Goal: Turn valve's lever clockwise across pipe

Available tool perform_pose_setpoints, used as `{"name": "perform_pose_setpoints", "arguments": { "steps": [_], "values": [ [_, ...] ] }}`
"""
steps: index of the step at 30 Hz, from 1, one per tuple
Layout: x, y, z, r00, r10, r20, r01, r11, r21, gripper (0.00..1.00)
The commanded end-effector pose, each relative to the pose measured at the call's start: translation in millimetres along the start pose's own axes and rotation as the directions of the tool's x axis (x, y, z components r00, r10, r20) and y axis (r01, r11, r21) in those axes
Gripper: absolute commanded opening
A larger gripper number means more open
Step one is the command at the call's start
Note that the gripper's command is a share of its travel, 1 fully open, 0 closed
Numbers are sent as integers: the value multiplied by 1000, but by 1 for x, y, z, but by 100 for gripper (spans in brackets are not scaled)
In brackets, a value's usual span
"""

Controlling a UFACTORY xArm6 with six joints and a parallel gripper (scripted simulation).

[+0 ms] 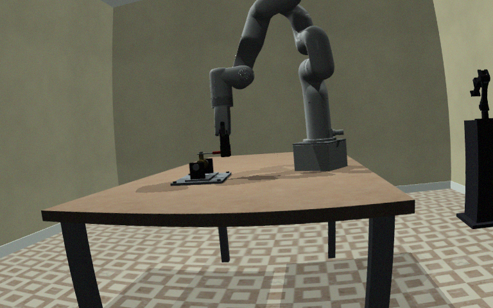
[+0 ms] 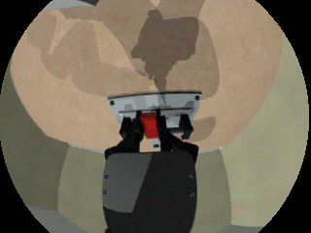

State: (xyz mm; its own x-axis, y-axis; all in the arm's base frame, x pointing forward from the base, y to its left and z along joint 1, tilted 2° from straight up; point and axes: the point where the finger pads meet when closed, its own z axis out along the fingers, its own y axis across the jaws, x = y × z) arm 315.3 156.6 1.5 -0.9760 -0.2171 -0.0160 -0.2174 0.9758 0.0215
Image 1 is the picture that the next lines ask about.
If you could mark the pipe valve with red-tipped lever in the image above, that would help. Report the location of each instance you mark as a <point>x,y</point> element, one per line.
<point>200,173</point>

